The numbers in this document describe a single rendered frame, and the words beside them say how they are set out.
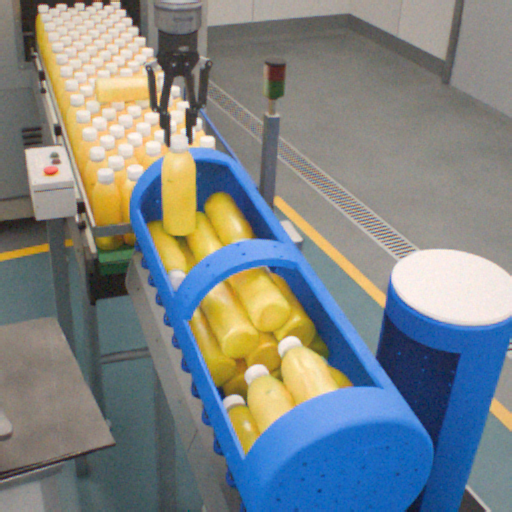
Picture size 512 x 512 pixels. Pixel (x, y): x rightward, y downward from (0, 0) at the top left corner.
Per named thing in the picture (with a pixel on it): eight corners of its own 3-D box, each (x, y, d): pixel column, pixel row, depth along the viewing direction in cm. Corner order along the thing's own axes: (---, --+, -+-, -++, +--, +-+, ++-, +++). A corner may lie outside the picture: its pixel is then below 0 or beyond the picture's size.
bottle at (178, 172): (173, 219, 171) (171, 138, 162) (201, 225, 168) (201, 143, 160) (156, 231, 165) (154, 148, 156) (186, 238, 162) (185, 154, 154)
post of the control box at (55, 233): (76, 476, 248) (45, 204, 194) (74, 467, 251) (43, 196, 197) (88, 473, 249) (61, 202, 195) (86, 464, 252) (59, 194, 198)
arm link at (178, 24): (208, 3, 140) (208, 35, 143) (195, -9, 147) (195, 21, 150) (159, 5, 137) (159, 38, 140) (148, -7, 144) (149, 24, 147)
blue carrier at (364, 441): (244, 574, 113) (264, 438, 98) (127, 260, 182) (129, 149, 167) (412, 534, 123) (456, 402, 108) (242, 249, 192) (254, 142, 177)
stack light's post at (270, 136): (249, 402, 281) (267, 117, 222) (246, 395, 285) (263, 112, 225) (260, 400, 283) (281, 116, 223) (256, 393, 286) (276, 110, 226)
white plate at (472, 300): (416, 236, 183) (415, 240, 183) (373, 294, 162) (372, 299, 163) (532, 272, 172) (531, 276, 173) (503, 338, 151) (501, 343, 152)
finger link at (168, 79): (178, 62, 146) (171, 61, 146) (167, 117, 152) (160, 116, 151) (173, 55, 150) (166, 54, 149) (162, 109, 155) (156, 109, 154)
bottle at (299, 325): (309, 313, 136) (273, 256, 150) (273, 332, 135) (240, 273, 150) (320, 339, 140) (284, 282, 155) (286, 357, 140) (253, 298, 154)
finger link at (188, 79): (177, 55, 150) (184, 53, 150) (188, 107, 156) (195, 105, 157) (182, 62, 147) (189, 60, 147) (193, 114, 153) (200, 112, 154)
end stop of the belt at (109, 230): (97, 237, 191) (96, 227, 190) (96, 236, 192) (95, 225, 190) (251, 218, 203) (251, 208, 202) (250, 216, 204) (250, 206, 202)
